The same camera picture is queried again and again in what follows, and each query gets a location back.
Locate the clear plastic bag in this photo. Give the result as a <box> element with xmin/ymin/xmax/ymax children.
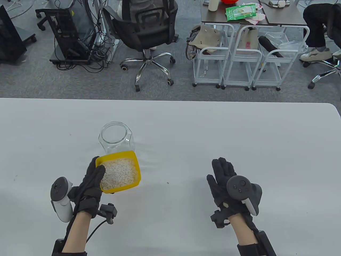
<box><xmin>265</xmin><ymin>32</ymin><xmax>308</xmax><ymax>58</ymax></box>

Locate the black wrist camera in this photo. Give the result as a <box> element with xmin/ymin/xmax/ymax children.
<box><xmin>97</xmin><ymin>203</ymin><xmax>118</xmax><ymax>224</ymax></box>
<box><xmin>210</xmin><ymin>209</ymin><xmax>231</xmax><ymax>229</ymax></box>

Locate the black computer tower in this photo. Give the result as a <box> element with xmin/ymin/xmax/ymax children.
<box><xmin>42</xmin><ymin>0</ymin><xmax>97</xmax><ymax>64</ymax></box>

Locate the beige paper bag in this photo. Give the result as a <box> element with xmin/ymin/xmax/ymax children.
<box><xmin>237</xmin><ymin>27</ymin><xmax>259</xmax><ymax>51</ymax></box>

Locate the black monitor stand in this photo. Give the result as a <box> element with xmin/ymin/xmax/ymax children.
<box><xmin>0</xmin><ymin>5</ymin><xmax>37</xmax><ymax>64</ymax></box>

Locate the black sensor cable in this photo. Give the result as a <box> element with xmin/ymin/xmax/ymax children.
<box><xmin>86</xmin><ymin>219</ymin><xmax>106</xmax><ymax>243</ymax></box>

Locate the white metal trolley cart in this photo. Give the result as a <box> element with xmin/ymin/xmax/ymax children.
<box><xmin>193</xmin><ymin>23</ymin><xmax>235</xmax><ymax>88</ymax></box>
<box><xmin>222</xmin><ymin>25</ymin><xmax>263</xmax><ymax>90</ymax></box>
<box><xmin>252</xmin><ymin>25</ymin><xmax>311</xmax><ymax>91</ymax></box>

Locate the pink white wrapper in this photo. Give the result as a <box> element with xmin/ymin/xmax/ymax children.
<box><xmin>245</xmin><ymin>11</ymin><xmax>266</xmax><ymax>25</ymax></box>

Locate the person's left forearm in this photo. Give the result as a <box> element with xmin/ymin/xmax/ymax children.
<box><xmin>61</xmin><ymin>211</ymin><xmax>92</xmax><ymax>256</ymax></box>

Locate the person's right hand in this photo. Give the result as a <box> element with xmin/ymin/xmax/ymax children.
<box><xmin>206</xmin><ymin>157</ymin><xmax>252</xmax><ymax>218</ymax></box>

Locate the black mesh office chair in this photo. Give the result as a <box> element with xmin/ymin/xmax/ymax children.
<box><xmin>103</xmin><ymin>0</ymin><xmax>179</xmax><ymax>92</ymax></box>

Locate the white metal desk frame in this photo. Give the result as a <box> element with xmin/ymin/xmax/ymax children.
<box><xmin>96</xmin><ymin>0</ymin><xmax>120</xmax><ymax>63</ymax></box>

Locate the white device with strap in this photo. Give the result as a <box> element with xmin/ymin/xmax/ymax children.
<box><xmin>268</xmin><ymin>0</ymin><xmax>291</xmax><ymax>8</ymax></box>

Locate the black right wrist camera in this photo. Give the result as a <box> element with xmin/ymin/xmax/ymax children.
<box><xmin>210</xmin><ymin>209</ymin><xmax>231</xmax><ymax>229</ymax></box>

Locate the chrome office chair base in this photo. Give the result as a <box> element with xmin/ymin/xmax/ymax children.
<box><xmin>302</xmin><ymin>57</ymin><xmax>341</xmax><ymax>90</ymax></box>

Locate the green snack packet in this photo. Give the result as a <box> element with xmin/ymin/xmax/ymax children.
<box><xmin>225</xmin><ymin>3</ymin><xmax>257</xmax><ymax>22</ymax></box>

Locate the yellow plastic food container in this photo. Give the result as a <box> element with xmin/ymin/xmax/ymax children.
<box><xmin>95</xmin><ymin>150</ymin><xmax>141</xmax><ymax>194</ymax></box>

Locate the beige fabric bag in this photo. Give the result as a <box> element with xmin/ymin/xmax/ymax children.
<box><xmin>186</xmin><ymin>25</ymin><xmax>223</xmax><ymax>60</ymax></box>

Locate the clear glass jar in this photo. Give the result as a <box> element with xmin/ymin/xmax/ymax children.
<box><xmin>98</xmin><ymin>121</ymin><xmax>135</xmax><ymax>155</ymax></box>

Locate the person's right forearm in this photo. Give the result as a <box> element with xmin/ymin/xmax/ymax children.
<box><xmin>228</xmin><ymin>213</ymin><xmax>261</xmax><ymax>247</ymax></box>

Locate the dark grey controller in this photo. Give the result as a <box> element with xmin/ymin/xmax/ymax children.
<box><xmin>226</xmin><ymin>175</ymin><xmax>263</xmax><ymax>216</ymax></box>
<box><xmin>51</xmin><ymin>177</ymin><xmax>74</xmax><ymax>223</ymax></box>

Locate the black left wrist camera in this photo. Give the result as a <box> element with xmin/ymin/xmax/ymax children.
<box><xmin>97</xmin><ymin>203</ymin><xmax>118</xmax><ymax>224</ymax></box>

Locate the brown side table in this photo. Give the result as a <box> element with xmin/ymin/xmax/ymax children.
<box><xmin>201</xmin><ymin>0</ymin><xmax>268</xmax><ymax>26</ymax></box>
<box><xmin>260</xmin><ymin>0</ymin><xmax>308</xmax><ymax>27</ymax></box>

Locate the white rice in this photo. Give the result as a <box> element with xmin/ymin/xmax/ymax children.
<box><xmin>100</xmin><ymin>158</ymin><xmax>138</xmax><ymax>190</ymax></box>

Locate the black cylinder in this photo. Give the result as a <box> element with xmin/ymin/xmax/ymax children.
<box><xmin>258</xmin><ymin>35</ymin><xmax>284</xmax><ymax>58</ymax></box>

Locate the black left forearm strap box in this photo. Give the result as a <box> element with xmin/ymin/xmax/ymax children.
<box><xmin>52</xmin><ymin>238</ymin><xmax>87</xmax><ymax>256</ymax></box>

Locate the person's left hand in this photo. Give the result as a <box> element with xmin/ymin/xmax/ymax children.
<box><xmin>68</xmin><ymin>156</ymin><xmax>106</xmax><ymax>219</ymax></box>

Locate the black right forearm strap box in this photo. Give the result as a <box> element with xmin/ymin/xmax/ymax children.
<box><xmin>237</xmin><ymin>231</ymin><xmax>277</xmax><ymax>256</ymax></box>

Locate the black forearm strap box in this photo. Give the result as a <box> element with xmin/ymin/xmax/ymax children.
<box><xmin>237</xmin><ymin>231</ymin><xmax>277</xmax><ymax>256</ymax></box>
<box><xmin>52</xmin><ymin>238</ymin><xmax>87</xmax><ymax>256</ymax></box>

